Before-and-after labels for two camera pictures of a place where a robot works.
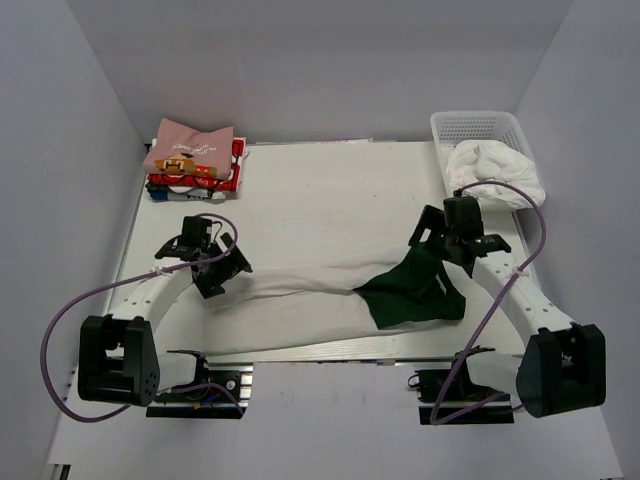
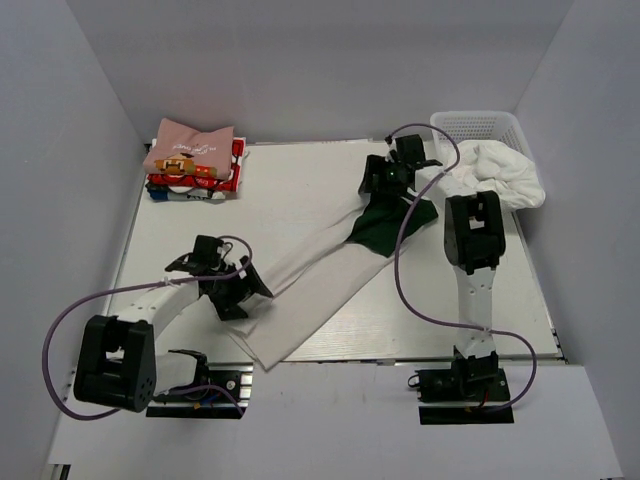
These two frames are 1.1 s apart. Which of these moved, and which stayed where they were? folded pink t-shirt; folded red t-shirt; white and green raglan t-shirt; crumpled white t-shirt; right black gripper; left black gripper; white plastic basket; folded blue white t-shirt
Moved: white and green raglan t-shirt; right black gripper; left black gripper
Stayed: white plastic basket; folded blue white t-shirt; folded red t-shirt; crumpled white t-shirt; folded pink t-shirt
